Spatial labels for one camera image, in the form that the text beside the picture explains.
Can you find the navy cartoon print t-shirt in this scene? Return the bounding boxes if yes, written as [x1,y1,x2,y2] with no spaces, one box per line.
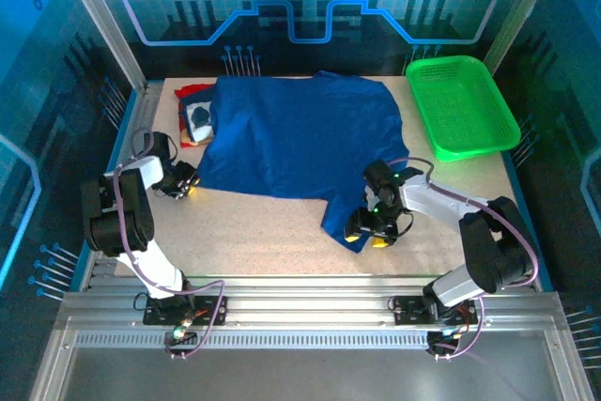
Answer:
[180,90,217,144]

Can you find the red t-shirt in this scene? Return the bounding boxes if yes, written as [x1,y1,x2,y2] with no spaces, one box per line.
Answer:
[174,83,218,149]

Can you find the blue panda print t-shirt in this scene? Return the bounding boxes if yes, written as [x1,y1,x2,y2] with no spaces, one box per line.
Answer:
[195,69,406,254]

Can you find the green plastic basket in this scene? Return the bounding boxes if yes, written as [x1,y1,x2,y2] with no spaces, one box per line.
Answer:
[405,54,522,162]

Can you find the connector board with green light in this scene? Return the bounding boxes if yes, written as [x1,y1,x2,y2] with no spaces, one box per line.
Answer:
[425,328,464,360]
[163,322,198,359]

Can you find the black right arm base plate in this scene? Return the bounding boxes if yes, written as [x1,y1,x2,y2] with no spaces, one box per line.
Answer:
[392,295,479,326]

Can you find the aluminium frame rail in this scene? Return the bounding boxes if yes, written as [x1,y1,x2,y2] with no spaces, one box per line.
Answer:
[27,273,595,401]

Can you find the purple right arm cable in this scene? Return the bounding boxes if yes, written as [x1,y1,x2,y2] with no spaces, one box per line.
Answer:
[387,156,540,361]

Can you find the slotted grey cable duct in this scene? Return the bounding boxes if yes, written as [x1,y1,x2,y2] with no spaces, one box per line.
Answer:
[74,331,550,350]

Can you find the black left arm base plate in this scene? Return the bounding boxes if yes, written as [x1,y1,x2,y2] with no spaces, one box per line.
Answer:
[143,295,229,326]

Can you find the aluminium upright post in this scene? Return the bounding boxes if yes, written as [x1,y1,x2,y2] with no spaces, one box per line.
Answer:
[52,0,149,93]
[476,0,565,76]

